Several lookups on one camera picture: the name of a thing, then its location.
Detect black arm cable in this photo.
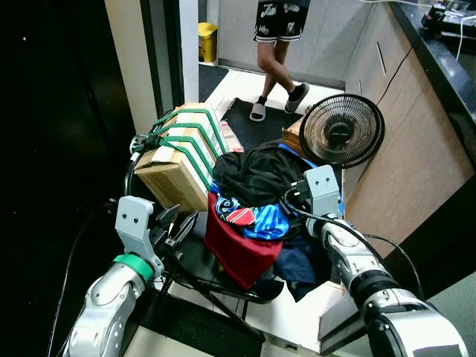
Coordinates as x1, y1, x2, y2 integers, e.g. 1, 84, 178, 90
46, 205, 116, 357
280, 187, 426, 302

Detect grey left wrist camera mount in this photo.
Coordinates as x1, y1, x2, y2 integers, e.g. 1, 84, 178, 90
115, 196, 166, 277

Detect white cable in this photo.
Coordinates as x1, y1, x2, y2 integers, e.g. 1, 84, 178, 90
360, 0, 476, 62

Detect green elastic strap net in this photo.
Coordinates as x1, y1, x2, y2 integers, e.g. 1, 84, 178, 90
146, 106, 227, 193

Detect wooden cabinet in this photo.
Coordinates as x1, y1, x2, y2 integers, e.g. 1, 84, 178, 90
342, 3, 476, 259

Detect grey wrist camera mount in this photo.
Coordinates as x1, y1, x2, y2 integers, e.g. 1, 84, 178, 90
115, 196, 166, 277
303, 165, 344, 221

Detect red garment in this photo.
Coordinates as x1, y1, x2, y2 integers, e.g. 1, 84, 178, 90
205, 191, 284, 292

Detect small brown cardboard box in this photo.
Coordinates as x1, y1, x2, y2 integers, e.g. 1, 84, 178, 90
281, 119, 310, 155

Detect thin black power cable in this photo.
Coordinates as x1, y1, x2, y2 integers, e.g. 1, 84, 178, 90
375, 30, 423, 106

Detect navy blue garment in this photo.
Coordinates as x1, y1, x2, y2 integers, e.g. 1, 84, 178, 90
272, 234, 332, 301

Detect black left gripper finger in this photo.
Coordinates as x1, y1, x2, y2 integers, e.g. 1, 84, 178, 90
153, 204, 181, 233
171, 210, 200, 252

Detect black round table fan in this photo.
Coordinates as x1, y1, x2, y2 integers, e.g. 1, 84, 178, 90
299, 94, 386, 170

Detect person in black shorts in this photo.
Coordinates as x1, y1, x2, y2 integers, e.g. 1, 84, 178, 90
250, 0, 312, 123

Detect yellow plastic container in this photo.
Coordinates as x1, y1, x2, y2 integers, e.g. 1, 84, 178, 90
198, 22, 219, 65

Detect black metal chair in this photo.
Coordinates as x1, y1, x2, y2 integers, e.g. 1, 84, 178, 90
125, 135, 287, 343

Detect black floor mat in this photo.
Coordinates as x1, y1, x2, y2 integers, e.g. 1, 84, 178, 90
222, 97, 309, 152

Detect black stone countertop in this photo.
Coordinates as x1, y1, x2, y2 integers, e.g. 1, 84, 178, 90
390, 0, 476, 142

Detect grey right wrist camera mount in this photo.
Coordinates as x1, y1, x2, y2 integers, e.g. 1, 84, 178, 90
303, 165, 344, 221

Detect pink printed packet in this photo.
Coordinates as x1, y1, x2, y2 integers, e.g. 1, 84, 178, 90
219, 119, 245, 154

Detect black countertop device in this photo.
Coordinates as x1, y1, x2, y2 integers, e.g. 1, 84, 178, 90
421, 2, 476, 39

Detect black garment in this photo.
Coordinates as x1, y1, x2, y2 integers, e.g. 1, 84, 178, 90
212, 143, 307, 210

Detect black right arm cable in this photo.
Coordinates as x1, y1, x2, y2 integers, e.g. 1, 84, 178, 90
280, 187, 426, 302

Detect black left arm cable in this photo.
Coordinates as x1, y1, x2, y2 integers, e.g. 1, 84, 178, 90
46, 205, 116, 357

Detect white box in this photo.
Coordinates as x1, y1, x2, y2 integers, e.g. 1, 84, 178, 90
165, 277, 367, 356

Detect blue striped garment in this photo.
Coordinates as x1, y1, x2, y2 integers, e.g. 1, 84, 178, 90
239, 202, 292, 241

